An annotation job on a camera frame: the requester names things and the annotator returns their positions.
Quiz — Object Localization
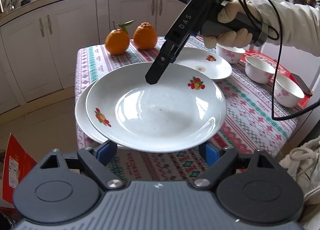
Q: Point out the white plate fruit print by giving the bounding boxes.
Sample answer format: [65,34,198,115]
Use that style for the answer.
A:
[75,79,126,148]

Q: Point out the white fruit plate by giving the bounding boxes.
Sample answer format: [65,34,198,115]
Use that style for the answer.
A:
[175,47,232,80]
[85,62,228,154]

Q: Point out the white floral bowl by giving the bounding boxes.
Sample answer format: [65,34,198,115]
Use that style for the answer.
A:
[274,74,305,108]
[216,44,246,64]
[245,56,276,84]

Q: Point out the white sleeved right forearm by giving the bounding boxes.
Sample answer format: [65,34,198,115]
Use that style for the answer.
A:
[248,0,319,57]

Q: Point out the white kitchen cabinets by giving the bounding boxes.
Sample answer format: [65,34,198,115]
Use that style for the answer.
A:
[1,0,184,112]

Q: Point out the white gloved right hand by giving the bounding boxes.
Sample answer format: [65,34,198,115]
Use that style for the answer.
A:
[200,0,260,49]

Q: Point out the orange without leaf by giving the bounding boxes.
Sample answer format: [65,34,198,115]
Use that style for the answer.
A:
[133,22,157,50]

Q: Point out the orange with leaf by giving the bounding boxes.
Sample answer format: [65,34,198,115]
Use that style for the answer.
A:
[105,20,134,55]

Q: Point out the red cardboard box on floor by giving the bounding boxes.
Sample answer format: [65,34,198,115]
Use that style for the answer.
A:
[1,134,37,206]

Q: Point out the white cloth bag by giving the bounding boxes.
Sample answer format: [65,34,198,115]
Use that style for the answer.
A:
[279,137,319,205]

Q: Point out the red box beside table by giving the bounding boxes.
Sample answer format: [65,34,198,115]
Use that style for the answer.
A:
[241,51,312,108]

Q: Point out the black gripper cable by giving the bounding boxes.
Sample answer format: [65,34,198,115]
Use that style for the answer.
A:
[224,0,320,122]

